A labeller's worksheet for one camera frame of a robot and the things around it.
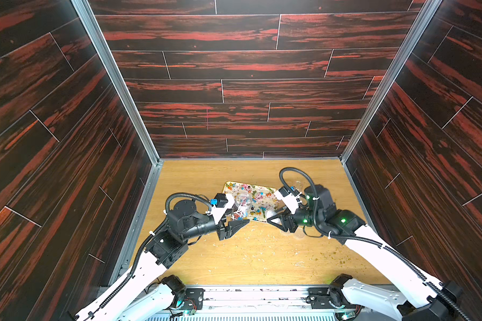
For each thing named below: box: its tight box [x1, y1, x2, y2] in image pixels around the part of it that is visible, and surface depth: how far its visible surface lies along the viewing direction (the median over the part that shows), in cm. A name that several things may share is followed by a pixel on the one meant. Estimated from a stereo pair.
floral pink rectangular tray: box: [222, 181, 280, 223], surface depth 106 cm
